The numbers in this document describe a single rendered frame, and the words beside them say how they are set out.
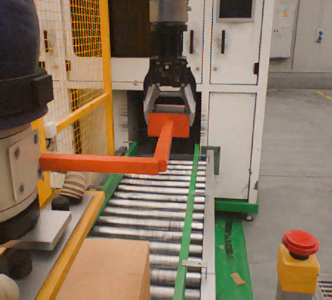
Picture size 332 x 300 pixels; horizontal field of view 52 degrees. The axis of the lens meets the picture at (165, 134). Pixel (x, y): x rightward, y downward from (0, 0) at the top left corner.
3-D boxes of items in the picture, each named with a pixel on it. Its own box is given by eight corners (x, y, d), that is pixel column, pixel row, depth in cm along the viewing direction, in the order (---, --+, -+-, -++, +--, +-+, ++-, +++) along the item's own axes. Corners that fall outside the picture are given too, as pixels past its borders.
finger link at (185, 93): (190, 132, 69) (173, 90, 67) (189, 124, 75) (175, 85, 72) (204, 127, 69) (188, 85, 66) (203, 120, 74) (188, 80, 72)
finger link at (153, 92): (132, 126, 70) (147, 84, 67) (136, 118, 75) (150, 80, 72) (147, 132, 70) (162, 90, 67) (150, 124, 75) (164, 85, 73)
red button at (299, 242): (278, 242, 74) (280, 227, 73) (311, 245, 73) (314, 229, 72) (284, 264, 67) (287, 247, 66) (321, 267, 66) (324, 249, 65)
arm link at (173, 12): (151, 2, 69) (192, 2, 68) (152, 26, 70) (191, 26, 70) (147, -1, 62) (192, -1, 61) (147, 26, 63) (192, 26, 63)
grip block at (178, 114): (151, 125, 79) (152, 104, 78) (188, 126, 79) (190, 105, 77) (147, 136, 71) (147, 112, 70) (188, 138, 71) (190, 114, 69)
